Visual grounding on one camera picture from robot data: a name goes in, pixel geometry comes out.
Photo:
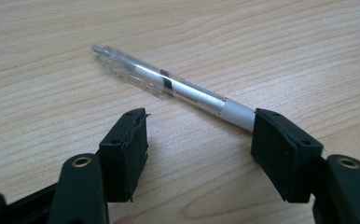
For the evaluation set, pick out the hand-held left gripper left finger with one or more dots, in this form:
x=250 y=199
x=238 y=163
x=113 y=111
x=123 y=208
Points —
x=119 y=161

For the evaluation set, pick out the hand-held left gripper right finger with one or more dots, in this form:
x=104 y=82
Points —
x=290 y=161

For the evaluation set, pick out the clear white ballpoint pen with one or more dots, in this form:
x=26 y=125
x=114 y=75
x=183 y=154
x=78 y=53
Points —
x=175 y=87

